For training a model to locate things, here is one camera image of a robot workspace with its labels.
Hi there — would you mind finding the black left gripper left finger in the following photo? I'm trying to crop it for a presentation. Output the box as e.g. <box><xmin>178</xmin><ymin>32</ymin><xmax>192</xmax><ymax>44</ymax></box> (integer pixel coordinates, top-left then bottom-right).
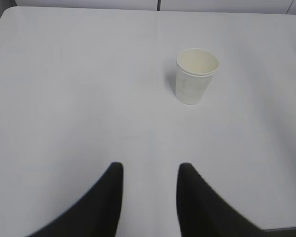
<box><xmin>31</xmin><ymin>162</ymin><xmax>123</xmax><ymax>237</ymax></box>

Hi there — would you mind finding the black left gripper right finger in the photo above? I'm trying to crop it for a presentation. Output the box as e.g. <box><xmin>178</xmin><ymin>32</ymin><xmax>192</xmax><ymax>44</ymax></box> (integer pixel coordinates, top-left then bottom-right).
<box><xmin>178</xmin><ymin>163</ymin><xmax>266</xmax><ymax>237</ymax></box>

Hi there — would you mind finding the white paper cup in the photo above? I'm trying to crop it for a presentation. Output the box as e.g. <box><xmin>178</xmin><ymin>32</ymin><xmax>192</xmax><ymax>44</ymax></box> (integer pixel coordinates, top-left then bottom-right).
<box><xmin>175</xmin><ymin>48</ymin><xmax>220</xmax><ymax>105</ymax></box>

